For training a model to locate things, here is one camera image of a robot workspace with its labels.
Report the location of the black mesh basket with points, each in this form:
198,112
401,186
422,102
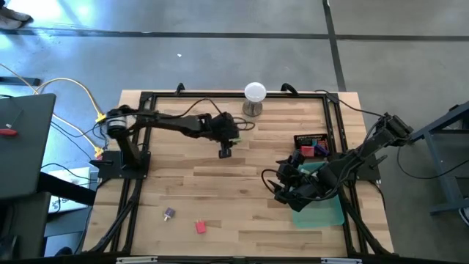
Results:
304,138

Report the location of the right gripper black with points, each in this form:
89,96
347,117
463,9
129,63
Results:
304,188

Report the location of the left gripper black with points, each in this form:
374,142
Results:
221,132

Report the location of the teal small box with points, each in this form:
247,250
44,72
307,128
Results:
314,142

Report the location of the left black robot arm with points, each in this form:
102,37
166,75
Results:
172,122

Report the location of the coral red wall charger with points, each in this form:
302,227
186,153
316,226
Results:
200,227

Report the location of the white dome brass base lamp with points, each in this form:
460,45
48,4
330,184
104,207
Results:
255,91

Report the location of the blue-grey table frame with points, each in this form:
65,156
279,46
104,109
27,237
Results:
439,172

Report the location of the black floor bar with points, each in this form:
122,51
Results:
18,81

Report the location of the white printed box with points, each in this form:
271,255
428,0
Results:
69,176

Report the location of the black aluminium table frame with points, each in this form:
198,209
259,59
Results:
238,95

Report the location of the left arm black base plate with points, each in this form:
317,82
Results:
110,168

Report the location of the red rectangular box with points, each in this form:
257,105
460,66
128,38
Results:
322,142

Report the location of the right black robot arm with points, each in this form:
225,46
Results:
366,150

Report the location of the small purple wall charger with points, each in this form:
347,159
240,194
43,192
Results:
169,213

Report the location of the silver aluminium bracket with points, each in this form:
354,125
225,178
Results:
340,260
135,260

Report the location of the teal translucent plastic bin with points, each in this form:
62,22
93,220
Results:
322,216

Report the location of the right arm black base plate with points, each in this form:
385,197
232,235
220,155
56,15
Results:
370,170

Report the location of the person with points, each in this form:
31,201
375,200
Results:
12,18

